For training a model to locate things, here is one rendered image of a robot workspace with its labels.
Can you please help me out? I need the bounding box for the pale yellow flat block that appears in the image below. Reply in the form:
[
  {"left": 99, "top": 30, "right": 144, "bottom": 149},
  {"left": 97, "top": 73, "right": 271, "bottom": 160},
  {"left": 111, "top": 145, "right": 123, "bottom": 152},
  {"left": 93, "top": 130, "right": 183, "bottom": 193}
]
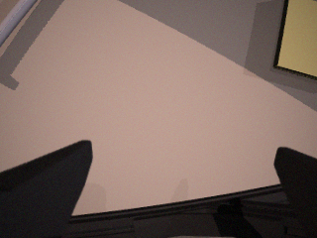
[{"left": 272, "top": 0, "right": 317, "bottom": 80}]

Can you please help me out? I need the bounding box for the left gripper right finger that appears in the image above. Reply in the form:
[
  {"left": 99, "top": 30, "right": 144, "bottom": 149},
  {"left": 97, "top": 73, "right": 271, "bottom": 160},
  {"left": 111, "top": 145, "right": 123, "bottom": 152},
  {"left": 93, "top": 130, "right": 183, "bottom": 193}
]
[{"left": 273, "top": 147, "right": 317, "bottom": 238}]

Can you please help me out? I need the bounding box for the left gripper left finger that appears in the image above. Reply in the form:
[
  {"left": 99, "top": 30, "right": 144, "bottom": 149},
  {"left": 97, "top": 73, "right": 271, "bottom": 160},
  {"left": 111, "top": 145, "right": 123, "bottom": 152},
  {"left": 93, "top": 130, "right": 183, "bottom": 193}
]
[{"left": 0, "top": 140, "right": 93, "bottom": 238}]

